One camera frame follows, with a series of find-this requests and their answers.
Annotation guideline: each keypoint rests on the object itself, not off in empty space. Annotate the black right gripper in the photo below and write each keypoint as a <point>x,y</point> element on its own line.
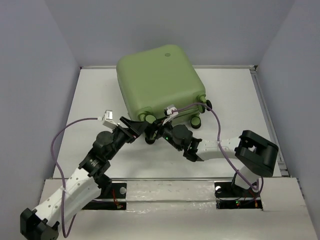
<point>150,129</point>

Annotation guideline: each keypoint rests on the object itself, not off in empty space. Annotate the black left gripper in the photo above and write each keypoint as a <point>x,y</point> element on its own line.
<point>136,127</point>

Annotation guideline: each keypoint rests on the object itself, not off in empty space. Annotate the green hard-shell suitcase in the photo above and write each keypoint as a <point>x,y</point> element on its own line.
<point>154,79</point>

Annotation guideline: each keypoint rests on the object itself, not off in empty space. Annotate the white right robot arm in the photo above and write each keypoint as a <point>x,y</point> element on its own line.
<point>251,156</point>

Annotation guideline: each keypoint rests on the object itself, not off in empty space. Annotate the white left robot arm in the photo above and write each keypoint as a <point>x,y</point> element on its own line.
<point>87,183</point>

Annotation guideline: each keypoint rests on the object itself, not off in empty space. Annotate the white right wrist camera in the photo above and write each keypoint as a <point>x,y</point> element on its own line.
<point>170,113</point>

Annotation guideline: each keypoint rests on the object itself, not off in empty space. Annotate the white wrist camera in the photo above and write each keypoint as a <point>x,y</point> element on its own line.
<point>170,113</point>
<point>108,118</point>

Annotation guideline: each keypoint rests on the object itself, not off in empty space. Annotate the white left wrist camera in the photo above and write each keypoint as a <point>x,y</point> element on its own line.
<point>108,118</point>

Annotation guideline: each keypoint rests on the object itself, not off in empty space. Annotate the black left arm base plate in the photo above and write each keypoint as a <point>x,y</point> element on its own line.
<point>113,199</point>

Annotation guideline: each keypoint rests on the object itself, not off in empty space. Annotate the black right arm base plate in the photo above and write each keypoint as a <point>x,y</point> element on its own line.
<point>231,197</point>

